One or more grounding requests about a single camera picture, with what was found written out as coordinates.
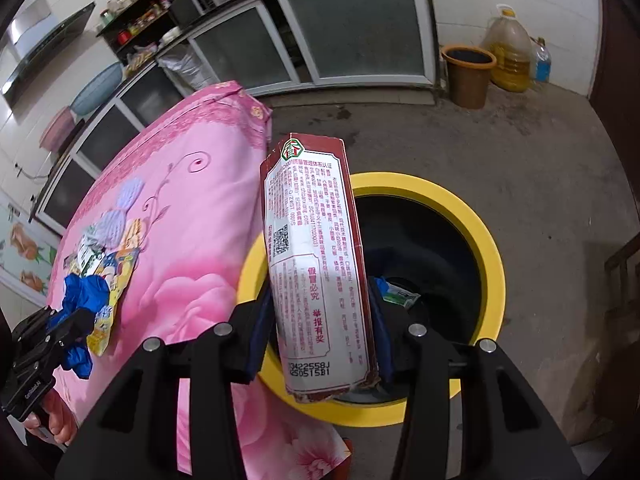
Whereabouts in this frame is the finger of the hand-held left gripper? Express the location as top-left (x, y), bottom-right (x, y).
top-left (47, 274), bottom-right (113, 333)
top-left (52, 327), bottom-right (96, 380)

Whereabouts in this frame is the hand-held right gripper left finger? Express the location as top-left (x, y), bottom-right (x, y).
top-left (54, 296), bottom-right (276, 480)

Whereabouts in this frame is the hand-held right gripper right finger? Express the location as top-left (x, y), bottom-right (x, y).
top-left (367, 280), bottom-right (586, 480)

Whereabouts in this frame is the yellow and blue snack packet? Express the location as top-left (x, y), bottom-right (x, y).
top-left (87, 247), bottom-right (141, 358)

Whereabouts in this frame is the green and white wrapper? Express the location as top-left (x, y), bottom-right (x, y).
top-left (377, 277), bottom-right (420, 311)

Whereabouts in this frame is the red and white carton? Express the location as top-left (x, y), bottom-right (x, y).
top-left (262, 132), bottom-right (383, 406)

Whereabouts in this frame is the yellow round trash bin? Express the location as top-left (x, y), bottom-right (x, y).
top-left (236, 172), bottom-right (506, 428)

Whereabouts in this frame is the person's left hand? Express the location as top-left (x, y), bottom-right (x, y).
top-left (22, 391), bottom-right (78, 446)

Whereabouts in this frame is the green and white snack packet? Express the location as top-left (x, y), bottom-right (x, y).
top-left (75, 227), bottom-right (108, 276)

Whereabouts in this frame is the flower painted glass door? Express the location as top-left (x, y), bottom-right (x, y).
top-left (0, 190), bottom-right (58, 306)

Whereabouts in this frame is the black bin liner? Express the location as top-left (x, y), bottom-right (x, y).
top-left (350, 190), bottom-right (486, 406)

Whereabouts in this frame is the pink floral tablecloth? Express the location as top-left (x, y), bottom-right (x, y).
top-left (47, 80), bottom-right (353, 480)

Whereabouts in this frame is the pink plastic basin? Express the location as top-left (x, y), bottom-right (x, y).
top-left (40, 106), bottom-right (76, 151)

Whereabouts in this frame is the short glass-door counter cabinet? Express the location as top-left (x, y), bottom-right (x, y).
top-left (30, 60), bottom-right (187, 222)

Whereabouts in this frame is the blue plastic basin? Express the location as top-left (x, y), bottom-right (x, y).
top-left (70, 62), bottom-right (123, 116)

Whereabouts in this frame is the clear bag of food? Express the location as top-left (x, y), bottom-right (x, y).
top-left (125, 45), bottom-right (158, 71)

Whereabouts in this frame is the white sack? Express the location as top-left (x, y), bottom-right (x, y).
top-left (157, 45), bottom-right (208, 93)

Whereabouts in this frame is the dark wooden chair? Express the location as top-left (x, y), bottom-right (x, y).
top-left (602, 237), bottom-right (640, 361)

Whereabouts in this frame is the steel range hood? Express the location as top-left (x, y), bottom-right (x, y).
top-left (0, 2), bottom-right (96, 96)

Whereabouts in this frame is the brown plastic bucket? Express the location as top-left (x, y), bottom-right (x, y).
top-left (441, 45), bottom-right (497, 109)

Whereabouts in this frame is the long glass-door counter cabinet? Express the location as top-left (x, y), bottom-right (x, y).
top-left (187, 0), bottom-right (437, 100)

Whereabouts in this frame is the large cooking oil jug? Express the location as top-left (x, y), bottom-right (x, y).
top-left (482, 4), bottom-right (533, 93)

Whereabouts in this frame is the blue plastic bottle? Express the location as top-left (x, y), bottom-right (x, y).
top-left (531, 37), bottom-right (552, 83)

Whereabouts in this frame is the dark brown door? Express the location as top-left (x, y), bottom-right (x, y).
top-left (595, 0), bottom-right (640, 111)

